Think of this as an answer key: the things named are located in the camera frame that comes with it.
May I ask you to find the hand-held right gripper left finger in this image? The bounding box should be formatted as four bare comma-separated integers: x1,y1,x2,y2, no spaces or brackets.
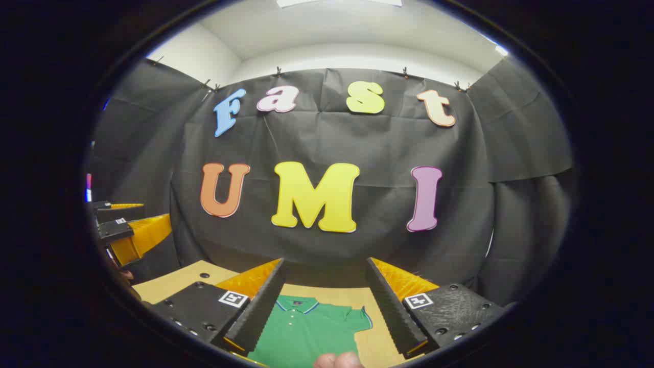
152,258,287,357

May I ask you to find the black backdrop cloth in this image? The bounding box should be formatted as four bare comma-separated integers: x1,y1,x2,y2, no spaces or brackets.
89,56,575,307

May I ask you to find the green T-shirt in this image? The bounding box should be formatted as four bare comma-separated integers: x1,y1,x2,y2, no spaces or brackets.
248,295,373,368

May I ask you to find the row of black cloth clips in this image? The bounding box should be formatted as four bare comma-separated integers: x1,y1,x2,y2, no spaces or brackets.
151,55,473,93

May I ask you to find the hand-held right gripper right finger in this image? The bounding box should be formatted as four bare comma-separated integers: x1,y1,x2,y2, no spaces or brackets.
365,257,511,359

